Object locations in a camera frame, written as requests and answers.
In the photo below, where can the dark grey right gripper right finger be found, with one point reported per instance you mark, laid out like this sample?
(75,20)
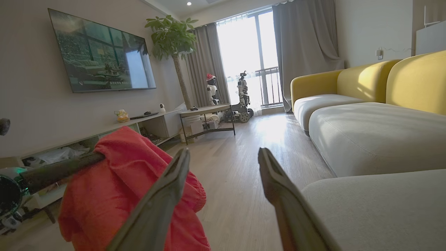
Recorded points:
(289,209)

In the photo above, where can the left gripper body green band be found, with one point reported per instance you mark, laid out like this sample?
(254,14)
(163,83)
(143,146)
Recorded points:
(10,195)

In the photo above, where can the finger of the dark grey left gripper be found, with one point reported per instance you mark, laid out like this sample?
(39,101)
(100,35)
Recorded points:
(59,172)

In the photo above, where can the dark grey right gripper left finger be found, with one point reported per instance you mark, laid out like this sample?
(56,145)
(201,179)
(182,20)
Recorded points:
(153,212)

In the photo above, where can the red garment with striped trim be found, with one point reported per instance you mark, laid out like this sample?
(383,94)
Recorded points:
(115,184)

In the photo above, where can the white plastic bag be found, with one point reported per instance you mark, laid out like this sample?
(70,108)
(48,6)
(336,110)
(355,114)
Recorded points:
(61,154)

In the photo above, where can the cardboard box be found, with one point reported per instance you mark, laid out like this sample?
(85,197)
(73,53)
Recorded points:
(186,135)

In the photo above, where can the yellow duck toy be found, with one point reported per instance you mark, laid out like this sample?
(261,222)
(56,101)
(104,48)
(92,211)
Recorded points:
(122,116)

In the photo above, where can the long white television cabinet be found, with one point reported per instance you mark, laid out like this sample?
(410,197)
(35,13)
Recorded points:
(153,123)

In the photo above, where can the black remote control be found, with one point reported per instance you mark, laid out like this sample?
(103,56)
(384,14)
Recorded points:
(143,116)

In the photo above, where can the white bucket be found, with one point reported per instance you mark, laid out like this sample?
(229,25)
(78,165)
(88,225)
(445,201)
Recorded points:
(193,122)

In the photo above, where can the yellow and grey sofa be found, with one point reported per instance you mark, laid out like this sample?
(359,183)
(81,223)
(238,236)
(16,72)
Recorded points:
(376,139)

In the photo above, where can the wheeled grey robot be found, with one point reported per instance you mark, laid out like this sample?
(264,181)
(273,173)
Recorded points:
(242,101)

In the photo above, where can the white robot with santa hat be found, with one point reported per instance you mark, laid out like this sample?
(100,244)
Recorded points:
(211,90)

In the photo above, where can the grey curtain beside tree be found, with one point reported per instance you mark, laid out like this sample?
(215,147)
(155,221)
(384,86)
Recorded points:
(207,62)

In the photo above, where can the balcony glass door with railing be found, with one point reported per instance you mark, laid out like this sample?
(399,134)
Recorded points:
(249,52)

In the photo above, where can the grey curtain beside sofa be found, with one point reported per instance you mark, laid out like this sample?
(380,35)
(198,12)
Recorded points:
(303,42)

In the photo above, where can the tall green potted tree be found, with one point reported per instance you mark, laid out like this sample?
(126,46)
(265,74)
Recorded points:
(171,36)

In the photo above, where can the small white security camera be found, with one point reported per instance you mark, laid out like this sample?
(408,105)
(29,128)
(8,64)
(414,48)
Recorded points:
(162,108)

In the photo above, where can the round side table black frame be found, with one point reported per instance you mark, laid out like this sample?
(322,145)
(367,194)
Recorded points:
(205,111)

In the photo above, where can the wall-mounted flat television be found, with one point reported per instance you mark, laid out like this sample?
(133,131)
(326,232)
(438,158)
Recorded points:
(101,55)

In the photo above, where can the white wall socket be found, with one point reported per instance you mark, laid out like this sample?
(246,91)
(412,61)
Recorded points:
(379,53)

